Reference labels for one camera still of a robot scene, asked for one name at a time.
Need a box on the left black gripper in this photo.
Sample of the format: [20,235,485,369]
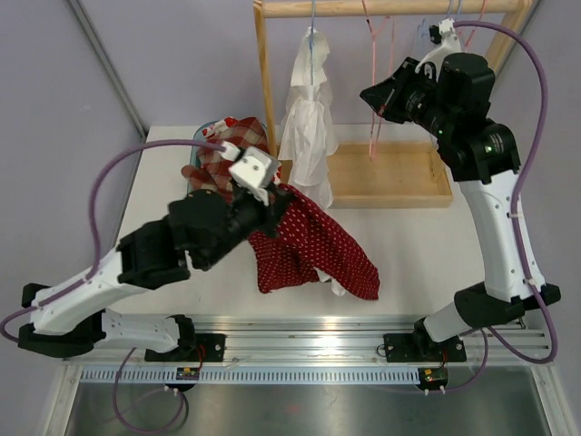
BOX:
[200,181,297,269]

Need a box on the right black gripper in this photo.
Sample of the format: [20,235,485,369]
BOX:
[363,58,456,141]

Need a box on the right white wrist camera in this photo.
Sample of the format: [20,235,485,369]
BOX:
[415,18,462,79]

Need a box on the wooden clothes rack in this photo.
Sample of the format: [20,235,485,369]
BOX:
[253,1,534,208]

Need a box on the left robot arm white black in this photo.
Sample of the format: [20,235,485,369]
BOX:
[17,184,296,362]

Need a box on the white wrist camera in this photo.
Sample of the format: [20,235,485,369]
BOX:
[415,18,462,79]
[220,142,281,206]

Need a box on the red plaid garment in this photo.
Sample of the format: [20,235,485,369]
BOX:
[187,117,269,203]

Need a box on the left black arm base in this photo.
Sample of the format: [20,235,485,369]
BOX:
[144,333,226,363]

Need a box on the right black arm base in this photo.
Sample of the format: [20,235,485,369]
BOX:
[383,332,468,363]

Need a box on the dark red dotted garment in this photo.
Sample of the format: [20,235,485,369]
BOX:
[249,183,380,301]

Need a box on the white slotted cable duct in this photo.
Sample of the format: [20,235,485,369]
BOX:
[81,365,419,385]

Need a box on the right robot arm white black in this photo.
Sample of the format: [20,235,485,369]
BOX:
[359,53,561,360]

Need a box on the aluminium mounting rail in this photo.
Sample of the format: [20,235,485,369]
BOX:
[64,314,549,366]

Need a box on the white ruffled garment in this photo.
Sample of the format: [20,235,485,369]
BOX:
[279,29,339,210]

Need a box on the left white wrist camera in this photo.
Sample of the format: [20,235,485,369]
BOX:
[220,142,281,206]

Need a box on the teal plastic basin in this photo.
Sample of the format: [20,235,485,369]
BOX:
[181,123,218,193]

